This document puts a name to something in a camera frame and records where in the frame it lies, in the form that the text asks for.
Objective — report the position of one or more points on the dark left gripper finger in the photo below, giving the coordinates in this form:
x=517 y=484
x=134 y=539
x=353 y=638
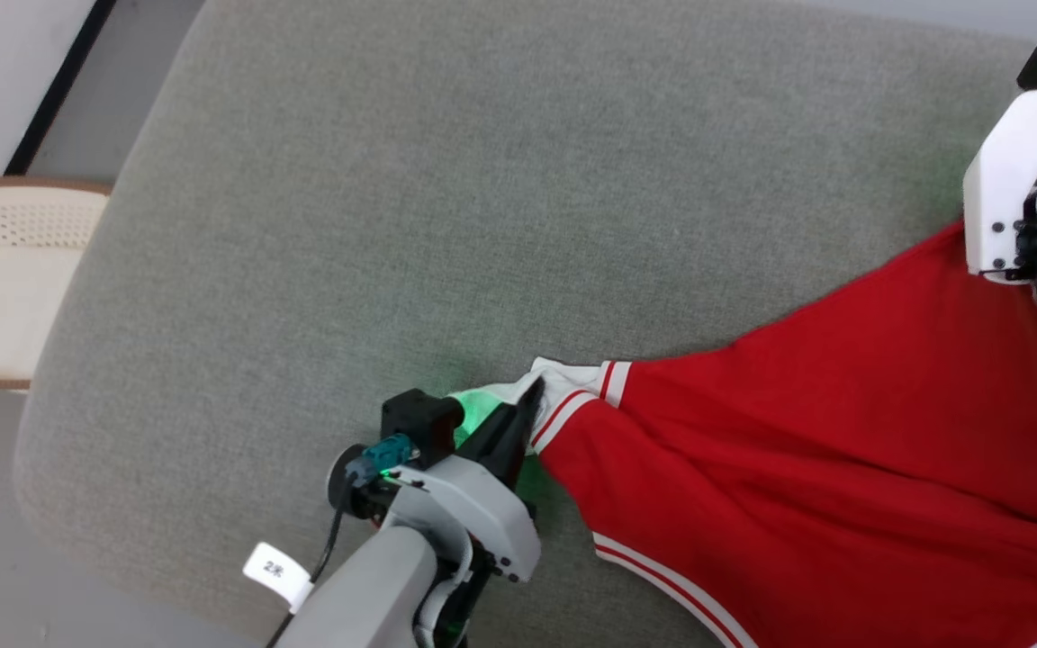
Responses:
x=517 y=454
x=505 y=421

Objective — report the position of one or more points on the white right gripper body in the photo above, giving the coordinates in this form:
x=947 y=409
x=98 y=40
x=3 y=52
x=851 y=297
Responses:
x=1000 y=198

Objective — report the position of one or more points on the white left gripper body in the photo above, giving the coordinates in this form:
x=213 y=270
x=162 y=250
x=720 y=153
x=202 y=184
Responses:
x=482 y=504

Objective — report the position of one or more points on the red and white garment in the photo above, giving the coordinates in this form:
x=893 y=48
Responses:
x=843 y=450

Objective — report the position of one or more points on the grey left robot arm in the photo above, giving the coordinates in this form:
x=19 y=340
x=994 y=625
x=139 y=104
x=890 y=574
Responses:
x=365 y=594

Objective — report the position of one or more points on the cream perforated laundry basket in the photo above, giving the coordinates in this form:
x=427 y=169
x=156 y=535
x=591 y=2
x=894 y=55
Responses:
x=5 y=297

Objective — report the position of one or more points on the black skirting board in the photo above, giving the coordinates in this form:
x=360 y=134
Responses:
x=59 y=85

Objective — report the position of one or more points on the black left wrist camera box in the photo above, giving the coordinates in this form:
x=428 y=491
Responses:
x=419 y=423

